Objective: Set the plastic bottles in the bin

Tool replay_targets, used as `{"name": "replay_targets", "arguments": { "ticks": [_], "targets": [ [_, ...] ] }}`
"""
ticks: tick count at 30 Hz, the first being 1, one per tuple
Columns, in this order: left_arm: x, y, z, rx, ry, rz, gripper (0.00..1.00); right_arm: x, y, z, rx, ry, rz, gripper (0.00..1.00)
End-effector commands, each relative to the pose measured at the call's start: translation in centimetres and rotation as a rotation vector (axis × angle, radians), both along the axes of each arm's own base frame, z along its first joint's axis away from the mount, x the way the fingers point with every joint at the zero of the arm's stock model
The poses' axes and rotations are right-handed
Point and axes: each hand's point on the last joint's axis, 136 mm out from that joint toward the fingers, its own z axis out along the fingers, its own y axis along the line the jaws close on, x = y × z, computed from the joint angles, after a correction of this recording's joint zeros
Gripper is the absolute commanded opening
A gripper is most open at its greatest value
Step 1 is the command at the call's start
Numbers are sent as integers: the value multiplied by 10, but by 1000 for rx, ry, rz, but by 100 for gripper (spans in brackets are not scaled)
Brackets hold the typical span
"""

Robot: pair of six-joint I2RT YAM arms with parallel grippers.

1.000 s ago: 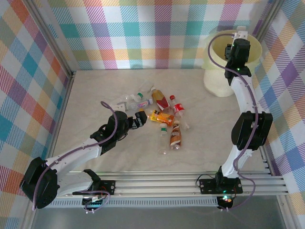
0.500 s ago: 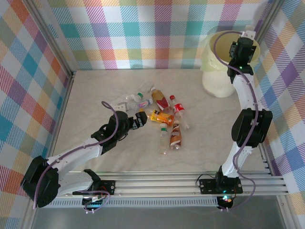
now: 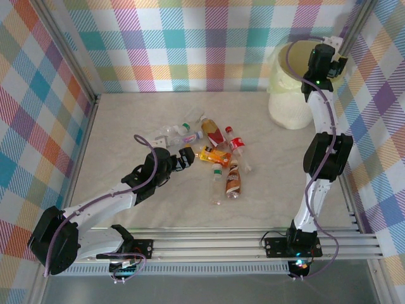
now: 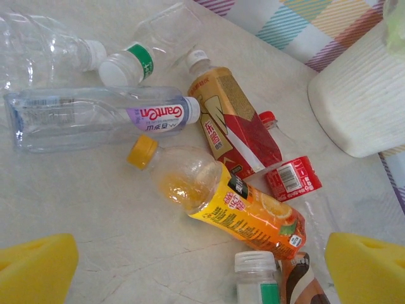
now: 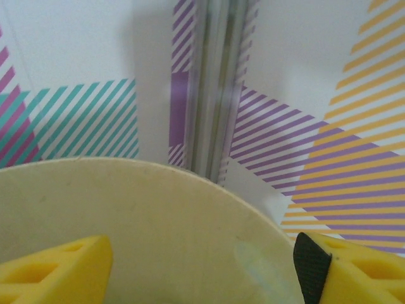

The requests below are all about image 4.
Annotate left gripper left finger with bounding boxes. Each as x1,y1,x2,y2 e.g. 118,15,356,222
0,233,79,304

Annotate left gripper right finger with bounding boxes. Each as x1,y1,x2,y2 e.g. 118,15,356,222
325,232,405,304

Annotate brown swirl label bottle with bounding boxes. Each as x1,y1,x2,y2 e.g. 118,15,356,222
280,251,332,304

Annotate clear cola bottle red label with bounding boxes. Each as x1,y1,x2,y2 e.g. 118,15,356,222
258,110,342,254

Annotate orange snack packet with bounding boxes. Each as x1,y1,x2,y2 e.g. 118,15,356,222
126,134,308,261

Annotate white ribbed bin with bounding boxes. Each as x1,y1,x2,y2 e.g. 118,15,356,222
308,18,405,158

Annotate translucent yellowish bin liner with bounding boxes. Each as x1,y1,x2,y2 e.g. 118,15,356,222
382,0,405,61

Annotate clear bottle green label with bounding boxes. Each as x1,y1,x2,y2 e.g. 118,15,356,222
234,251,282,304
97,1,205,88

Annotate clear bottle purple white label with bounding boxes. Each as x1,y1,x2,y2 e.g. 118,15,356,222
3,85,202,155

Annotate red and gold drink bottle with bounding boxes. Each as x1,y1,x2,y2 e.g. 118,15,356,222
185,49,284,181

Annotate colourful plaid cloth backdrop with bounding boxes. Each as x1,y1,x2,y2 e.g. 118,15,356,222
192,0,405,216

